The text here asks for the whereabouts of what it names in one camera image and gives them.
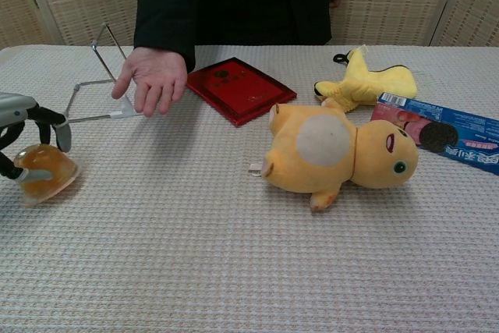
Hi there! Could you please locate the person's right hand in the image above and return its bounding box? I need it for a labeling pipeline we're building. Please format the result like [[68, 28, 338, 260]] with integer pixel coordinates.
[[111, 46, 189, 118]]

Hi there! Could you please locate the robot left five-finger hand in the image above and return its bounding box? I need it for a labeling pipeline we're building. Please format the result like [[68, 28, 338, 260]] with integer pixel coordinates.
[[0, 93, 73, 182]]

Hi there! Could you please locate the amber jelly cup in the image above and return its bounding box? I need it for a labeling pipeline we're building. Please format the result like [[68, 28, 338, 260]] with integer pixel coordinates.
[[13, 143, 82, 208]]

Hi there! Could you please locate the person's right forearm black sleeve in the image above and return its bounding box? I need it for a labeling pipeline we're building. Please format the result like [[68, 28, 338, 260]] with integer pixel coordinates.
[[133, 0, 202, 73]]

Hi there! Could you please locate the person's black coat torso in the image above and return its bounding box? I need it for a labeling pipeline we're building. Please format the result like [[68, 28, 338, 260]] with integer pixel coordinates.
[[133, 0, 352, 48]]

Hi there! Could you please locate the red booklet with gold print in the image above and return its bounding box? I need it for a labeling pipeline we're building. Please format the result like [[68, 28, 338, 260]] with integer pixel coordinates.
[[186, 56, 298, 128]]

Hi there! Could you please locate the yellow cloth with black trim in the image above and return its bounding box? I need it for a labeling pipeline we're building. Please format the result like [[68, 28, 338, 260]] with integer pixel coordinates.
[[313, 44, 418, 112]]

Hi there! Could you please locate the yellow plush toy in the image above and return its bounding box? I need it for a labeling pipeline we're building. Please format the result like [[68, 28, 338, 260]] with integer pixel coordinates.
[[248, 97, 420, 214]]

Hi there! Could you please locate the white woven tablecloth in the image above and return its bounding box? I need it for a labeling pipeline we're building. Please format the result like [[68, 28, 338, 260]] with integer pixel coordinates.
[[0, 44, 499, 333]]

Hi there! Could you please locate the blue cookie box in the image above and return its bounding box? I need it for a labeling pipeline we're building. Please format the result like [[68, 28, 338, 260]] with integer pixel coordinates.
[[369, 91, 499, 177]]

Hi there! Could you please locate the metal wire display stand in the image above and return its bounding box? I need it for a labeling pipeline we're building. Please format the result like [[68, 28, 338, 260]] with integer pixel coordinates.
[[63, 23, 143, 126]]

